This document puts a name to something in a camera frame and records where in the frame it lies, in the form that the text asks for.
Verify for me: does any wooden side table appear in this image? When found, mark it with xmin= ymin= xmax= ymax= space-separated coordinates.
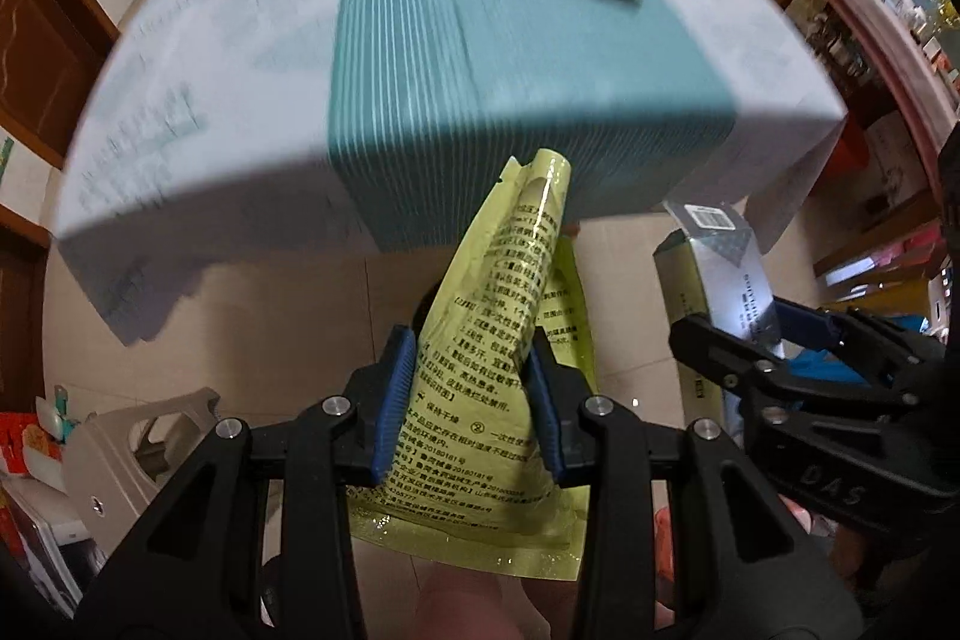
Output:
xmin=827 ymin=0 xmax=955 ymax=197

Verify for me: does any person's right hand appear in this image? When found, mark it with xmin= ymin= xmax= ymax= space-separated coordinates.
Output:
xmin=781 ymin=495 xmax=836 ymax=537

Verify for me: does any silver carton box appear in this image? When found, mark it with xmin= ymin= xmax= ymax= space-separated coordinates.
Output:
xmin=650 ymin=200 xmax=786 ymax=421

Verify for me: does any yellow-green foil pouch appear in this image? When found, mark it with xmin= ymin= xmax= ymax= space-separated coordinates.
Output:
xmin=350 ymin=149 xmax=596 ymax=581

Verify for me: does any tree-print tablecloth with teal stripe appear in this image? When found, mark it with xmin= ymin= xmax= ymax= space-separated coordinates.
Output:
xmin=53 ymin=0 xmax=846 ymax=342

